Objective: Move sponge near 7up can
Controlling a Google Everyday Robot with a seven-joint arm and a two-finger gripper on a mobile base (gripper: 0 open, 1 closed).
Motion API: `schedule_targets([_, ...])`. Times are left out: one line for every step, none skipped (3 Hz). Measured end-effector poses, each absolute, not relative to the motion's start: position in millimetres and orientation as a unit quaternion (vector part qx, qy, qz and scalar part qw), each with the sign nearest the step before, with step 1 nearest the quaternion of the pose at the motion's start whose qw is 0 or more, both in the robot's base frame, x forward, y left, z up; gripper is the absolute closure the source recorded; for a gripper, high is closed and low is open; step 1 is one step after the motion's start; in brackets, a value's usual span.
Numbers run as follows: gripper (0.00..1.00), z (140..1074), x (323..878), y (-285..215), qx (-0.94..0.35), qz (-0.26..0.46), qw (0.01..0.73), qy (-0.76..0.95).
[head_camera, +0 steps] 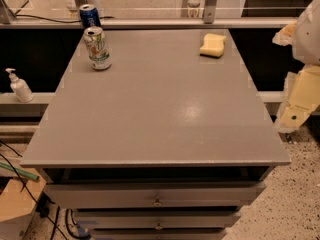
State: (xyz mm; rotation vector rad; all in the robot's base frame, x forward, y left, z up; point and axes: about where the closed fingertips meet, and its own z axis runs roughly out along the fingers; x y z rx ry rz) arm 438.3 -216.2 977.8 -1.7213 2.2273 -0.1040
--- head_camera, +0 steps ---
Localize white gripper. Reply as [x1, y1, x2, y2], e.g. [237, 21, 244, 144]
[272, 21, 320, 133]

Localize yellow sponge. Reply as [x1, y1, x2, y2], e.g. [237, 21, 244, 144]
[200, 33, 226, 58]

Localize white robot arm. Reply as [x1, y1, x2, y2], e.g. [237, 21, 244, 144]
[272, 0, 320, 133]

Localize white 7up can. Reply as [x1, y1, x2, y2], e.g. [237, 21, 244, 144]
[83, 26, 112, 70]

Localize blue soda can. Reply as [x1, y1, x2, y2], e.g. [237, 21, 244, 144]
[79, 4, 101, 28]

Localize top grey drawer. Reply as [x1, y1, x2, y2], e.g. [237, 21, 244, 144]
[45, 182, 266, 209]

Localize grey drawer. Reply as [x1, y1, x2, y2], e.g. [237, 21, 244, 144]
[74, 209, 240, 230]
[45, 182, 266, 209]
[92, 229, 227, 240]

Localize grey drawer cabinet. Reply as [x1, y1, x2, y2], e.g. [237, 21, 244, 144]
[19, 28, 292, 240]

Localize middle grey drawer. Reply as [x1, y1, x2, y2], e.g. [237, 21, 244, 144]
[74, 209, 240, 230]

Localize bottom grey drawer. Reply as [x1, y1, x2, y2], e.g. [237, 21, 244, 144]
[92, 229, 227, 240]

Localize white pump bottle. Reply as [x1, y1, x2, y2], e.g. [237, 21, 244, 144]
[5, 68, 34, 103]

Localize green rod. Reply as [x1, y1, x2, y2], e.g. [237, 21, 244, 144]
[0, 162, 39, 182]

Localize cardboard box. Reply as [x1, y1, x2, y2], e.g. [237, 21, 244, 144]
[0, 177, 46, 240]

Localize metal frame post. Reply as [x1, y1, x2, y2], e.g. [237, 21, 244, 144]
[203, 0, 217, 24]

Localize black cable on ledge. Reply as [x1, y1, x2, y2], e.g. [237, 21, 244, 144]
[13, 0, 116, 24]

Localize black floor cables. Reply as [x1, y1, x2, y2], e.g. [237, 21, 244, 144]
[0, 139, 92, 240]

